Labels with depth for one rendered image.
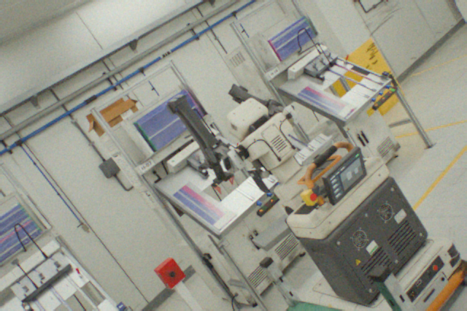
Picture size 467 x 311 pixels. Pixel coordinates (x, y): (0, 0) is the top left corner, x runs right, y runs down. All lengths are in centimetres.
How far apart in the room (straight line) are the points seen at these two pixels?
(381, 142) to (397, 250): 220
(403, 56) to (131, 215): 479
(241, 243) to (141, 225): 169
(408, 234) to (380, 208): 21
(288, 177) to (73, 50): 322
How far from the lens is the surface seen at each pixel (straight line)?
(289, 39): 436
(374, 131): 453
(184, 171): 358
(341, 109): 398
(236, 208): 327
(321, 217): 220
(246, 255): 360
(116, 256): 494
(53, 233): 334
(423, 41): 814
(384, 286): 96
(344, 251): 228
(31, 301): 323
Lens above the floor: 157
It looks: 10 degrees down
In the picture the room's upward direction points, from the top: 34 degrees counter-clockwise
